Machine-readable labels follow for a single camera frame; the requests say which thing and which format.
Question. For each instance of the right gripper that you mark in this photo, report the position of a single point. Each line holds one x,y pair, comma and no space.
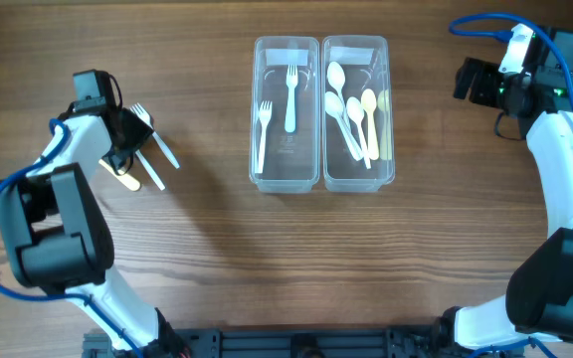
486,73

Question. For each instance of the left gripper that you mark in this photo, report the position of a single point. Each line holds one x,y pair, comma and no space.
141,130

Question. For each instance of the white plastic fork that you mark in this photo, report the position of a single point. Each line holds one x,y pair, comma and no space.
150,171
265,116
144,115

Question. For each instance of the yellow plastic fork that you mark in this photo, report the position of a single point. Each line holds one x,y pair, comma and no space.
125,179

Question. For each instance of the yellow plastic spoon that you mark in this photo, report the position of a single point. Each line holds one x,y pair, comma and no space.
369,104

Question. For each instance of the white plastic spoon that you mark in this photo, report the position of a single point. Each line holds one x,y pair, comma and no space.
355,113
336,79
335,108

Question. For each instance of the clear plastic container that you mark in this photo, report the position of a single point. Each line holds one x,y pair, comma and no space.
366,64
292,160

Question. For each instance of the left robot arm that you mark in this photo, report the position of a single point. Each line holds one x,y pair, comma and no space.
55,235

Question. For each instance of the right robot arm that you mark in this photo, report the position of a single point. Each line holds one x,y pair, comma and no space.
537,307

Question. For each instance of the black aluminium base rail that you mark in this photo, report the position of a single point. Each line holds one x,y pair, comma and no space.
392,342

